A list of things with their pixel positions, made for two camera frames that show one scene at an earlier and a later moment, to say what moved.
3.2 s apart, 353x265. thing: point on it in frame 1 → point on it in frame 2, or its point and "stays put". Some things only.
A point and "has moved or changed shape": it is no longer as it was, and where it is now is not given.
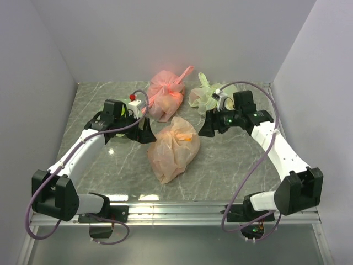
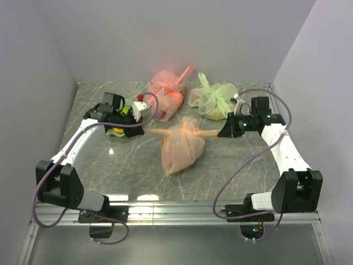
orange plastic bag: [171, 149] has moved or changed shape
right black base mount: [246, 212] stays put
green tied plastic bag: [202, 98] stays put
